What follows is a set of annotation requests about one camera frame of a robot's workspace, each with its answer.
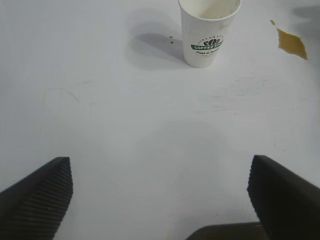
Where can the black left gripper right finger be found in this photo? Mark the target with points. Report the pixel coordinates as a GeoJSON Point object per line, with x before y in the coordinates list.
{"type": "Point", "coordinates": [285, 200]}

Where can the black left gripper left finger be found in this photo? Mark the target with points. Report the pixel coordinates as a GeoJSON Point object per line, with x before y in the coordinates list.
{"type": "Point", "coordinates": [35, 205]}

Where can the white paper coffee cup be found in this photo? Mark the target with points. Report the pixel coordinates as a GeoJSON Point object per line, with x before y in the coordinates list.
{"type": "Point", "coordinates": [207, 30]}

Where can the brown coffee spill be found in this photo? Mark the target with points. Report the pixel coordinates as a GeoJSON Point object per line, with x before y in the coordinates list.
{"type": "Point", "coordinates": [291, 42]}

